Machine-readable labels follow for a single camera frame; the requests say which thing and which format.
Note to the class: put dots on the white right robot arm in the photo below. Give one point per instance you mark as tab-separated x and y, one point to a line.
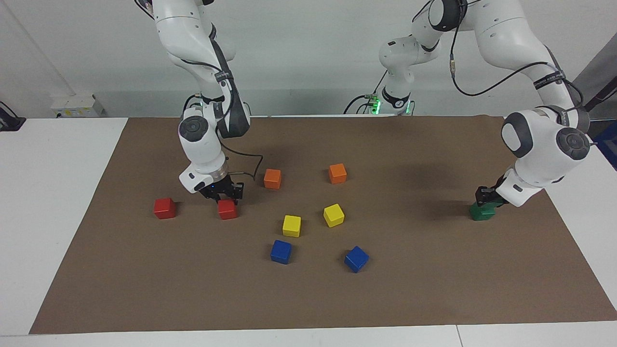
202	140

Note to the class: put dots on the brown paper table mat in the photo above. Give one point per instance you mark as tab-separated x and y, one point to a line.
308	289

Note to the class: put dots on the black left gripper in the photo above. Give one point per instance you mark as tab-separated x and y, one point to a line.
494	195

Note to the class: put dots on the black clamp device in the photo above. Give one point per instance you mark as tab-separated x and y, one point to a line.
9	120

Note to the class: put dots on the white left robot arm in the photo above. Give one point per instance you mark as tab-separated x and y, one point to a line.
530	130

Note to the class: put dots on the blue crate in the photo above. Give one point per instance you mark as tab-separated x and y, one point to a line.
608	144

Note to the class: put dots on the orange wooden block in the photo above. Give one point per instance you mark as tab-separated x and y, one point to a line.
337	173
272	178

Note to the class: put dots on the white wall power box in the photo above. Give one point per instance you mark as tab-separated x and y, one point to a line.
77	107

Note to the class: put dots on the red wooden block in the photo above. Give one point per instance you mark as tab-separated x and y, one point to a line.
164	208
227	210

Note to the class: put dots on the yellow wooden block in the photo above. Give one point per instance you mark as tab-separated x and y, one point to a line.
333	215
291	225

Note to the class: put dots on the black stand pole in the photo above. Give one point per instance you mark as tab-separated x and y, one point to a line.
600	99

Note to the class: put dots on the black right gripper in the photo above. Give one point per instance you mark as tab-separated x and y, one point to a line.
222	187

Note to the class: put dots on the green wooden block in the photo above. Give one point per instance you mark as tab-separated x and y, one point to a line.
482	207
482	216

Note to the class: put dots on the blue wooden block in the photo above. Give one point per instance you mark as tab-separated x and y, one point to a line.
280	251
356	259

